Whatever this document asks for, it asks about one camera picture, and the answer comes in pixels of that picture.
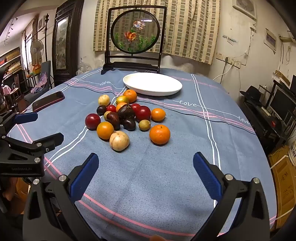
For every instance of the dark wooden framed panel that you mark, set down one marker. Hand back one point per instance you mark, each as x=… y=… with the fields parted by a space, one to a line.
x=60 y=46

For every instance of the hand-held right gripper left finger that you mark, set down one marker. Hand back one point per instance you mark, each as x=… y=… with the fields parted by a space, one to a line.
x=84 y=178

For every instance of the dark coat stand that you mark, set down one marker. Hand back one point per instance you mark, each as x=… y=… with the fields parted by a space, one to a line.
x=47 y=34

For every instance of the smartphone in red case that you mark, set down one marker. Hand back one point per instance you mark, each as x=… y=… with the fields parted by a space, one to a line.
x=47 y=102

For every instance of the clear plastic bags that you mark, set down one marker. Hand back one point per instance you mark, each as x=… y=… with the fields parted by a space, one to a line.
x=84 y=67

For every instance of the yellow lemon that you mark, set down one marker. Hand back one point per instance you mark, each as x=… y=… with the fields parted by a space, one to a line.
x=121 y=99

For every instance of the purple cloth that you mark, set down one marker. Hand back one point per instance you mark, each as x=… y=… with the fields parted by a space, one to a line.
x=40 y=82

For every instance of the small yellow fruit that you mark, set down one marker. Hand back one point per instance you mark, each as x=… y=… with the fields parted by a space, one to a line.
x=144 y=125
x=106 y=115

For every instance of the white oval plate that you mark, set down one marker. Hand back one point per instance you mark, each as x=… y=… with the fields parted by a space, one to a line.
x=152 y=83

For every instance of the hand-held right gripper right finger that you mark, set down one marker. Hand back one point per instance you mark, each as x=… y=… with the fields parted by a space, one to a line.
x=205 y=176

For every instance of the white air conditioner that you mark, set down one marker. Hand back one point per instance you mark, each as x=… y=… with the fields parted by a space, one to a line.
x=285 y=39

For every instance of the round embroidered table screen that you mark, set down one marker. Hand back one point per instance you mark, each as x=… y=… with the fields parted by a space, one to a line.
x=136 y=30

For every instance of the cardboard box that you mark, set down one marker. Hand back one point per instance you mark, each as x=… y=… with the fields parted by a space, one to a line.
x=284 y=180

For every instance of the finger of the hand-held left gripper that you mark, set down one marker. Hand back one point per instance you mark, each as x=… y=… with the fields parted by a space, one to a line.
x=25 y=117
x=46 y=140

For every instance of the white wall vent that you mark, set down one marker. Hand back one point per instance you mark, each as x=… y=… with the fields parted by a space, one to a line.
x=245 y=7

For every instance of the blue plaid tablecloth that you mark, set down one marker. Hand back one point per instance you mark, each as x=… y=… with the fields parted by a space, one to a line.
x=150 y=176

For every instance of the grey chair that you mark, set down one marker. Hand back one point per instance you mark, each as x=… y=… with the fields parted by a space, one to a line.
x=45 y=69

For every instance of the dark purple plum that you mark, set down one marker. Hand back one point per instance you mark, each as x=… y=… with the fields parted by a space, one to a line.
x=101 y=109
x=129 y=124

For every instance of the large orange tangerine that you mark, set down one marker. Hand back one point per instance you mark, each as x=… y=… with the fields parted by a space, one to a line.
x=159 y=134

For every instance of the white standing fan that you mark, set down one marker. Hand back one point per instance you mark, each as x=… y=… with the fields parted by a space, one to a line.
x=37 y=48

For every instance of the orange yellow box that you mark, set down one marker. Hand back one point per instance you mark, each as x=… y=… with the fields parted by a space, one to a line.
x=35 y=69

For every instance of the black desk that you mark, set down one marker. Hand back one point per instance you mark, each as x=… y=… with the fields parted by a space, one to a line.
x=261 y=120

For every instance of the white container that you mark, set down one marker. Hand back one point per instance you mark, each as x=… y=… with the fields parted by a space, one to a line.
x=292 y=151

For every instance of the framed wall picture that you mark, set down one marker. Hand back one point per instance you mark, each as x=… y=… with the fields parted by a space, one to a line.
x=270 y=40

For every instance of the pale yellow round fruit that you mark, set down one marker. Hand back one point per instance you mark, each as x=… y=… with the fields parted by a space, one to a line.
x=103 y=100

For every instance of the yellow potato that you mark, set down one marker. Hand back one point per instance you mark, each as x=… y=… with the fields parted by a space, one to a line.
x=119 y=141

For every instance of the dark brown wrinkled fruit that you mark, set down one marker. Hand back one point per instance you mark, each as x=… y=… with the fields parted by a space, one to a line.
x=114 y=120
x=126 y=111

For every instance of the cardboard piece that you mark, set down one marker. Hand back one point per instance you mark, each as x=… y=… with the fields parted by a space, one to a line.
x=281 y=77

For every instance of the bookshelf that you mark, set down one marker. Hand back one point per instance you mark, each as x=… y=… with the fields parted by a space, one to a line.
x=11 y=58

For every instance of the beige checked curtain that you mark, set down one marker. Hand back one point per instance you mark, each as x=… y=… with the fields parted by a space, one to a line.
x=185 y=30

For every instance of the wall power sockets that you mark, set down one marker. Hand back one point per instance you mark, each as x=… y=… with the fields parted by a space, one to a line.
x=231 y=61

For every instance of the black computer monitor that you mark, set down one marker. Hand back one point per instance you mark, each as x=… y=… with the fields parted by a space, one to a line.
x=281 y=103

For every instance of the black hat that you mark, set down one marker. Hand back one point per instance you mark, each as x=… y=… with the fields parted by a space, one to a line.
x=253 y=91

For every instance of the black speaker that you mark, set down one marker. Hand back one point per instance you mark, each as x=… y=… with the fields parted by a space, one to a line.
x=293 y=83

